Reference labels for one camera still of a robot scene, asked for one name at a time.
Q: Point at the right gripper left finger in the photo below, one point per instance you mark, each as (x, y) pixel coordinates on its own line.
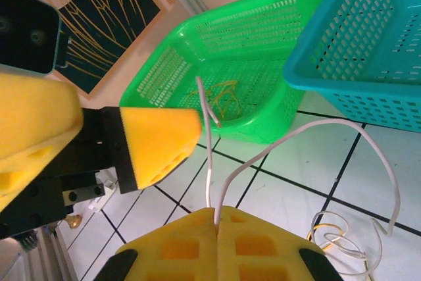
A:
(181, 251)

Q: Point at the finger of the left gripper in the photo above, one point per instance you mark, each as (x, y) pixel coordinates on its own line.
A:
(158, 136)
(33, 123)

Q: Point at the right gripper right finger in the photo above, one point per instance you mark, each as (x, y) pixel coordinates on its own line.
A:
(260, 251)

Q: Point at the green plastic basket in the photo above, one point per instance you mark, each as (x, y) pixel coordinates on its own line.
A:
(256, 47)

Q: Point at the teal plastic basket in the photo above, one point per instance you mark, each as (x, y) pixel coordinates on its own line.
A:
(361, 31)

